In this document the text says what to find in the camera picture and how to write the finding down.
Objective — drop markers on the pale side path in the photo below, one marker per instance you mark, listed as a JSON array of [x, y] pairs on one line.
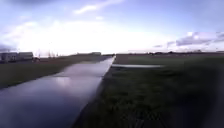
[[136, 66]]

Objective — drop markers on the grass field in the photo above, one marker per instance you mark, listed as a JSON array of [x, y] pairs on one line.
[[23, 70], [156, 93]]

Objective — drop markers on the wet grey paved path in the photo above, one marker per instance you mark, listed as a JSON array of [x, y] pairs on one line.
[[50, 100]]

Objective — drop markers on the low building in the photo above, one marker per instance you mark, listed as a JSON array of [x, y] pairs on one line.
[[16, 56]]

